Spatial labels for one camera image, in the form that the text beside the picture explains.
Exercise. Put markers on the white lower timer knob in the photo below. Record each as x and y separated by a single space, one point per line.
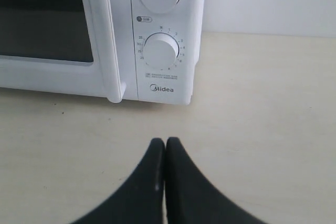
160 51

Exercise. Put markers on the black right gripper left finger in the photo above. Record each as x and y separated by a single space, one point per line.
140 198

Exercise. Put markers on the white microwave door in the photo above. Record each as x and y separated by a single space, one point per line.
60 46

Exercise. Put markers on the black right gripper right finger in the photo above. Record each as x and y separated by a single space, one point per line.
191 197

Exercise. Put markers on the white microwave oven body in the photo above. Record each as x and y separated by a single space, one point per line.
184 23

